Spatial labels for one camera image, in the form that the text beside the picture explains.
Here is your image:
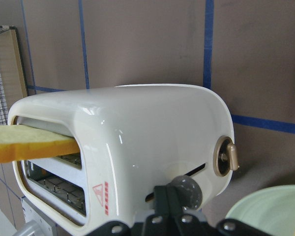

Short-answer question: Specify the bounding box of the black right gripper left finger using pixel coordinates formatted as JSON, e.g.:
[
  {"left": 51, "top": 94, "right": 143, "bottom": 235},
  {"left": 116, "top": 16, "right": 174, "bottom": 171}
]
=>
[{"left": 154, "top": 186, "right": 170, "bottom": 215}]

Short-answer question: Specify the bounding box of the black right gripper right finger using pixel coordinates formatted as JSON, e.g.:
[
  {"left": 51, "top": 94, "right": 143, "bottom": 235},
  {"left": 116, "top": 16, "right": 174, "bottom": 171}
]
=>
[{"left": 166, "top": 185, "right": 183, "bottom": 218}]

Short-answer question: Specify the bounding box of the white two-slot toaster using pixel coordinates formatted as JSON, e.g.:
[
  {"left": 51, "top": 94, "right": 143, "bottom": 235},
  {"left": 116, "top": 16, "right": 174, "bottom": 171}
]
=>
[{"left": 8, "top": 84, "right": 235, "bottom": 235}]

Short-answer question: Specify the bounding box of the bread slice in toaster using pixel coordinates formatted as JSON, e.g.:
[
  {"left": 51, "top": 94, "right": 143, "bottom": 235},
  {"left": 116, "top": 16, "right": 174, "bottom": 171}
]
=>
[{"left": 0, "top": 125, "right": 80, "bottom": 163}]

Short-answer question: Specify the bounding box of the light green plate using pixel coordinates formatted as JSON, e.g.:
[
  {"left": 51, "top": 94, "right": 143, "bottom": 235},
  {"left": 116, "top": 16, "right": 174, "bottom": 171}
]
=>
[{"left": 226, "top": 185, "right": 295, "bottom": 236}]

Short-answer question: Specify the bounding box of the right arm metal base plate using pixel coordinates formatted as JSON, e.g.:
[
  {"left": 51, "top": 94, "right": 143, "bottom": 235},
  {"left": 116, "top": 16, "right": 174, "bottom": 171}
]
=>
[{"left": 0, "top": 196, "right": 59, "bottom": 236}]

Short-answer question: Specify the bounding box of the wire grid shelf with wood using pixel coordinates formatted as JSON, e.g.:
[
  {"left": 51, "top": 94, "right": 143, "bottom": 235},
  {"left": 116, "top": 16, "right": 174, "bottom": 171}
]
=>
[{"left": 0, "top": 26, "right": 28, "bottom": 125}]

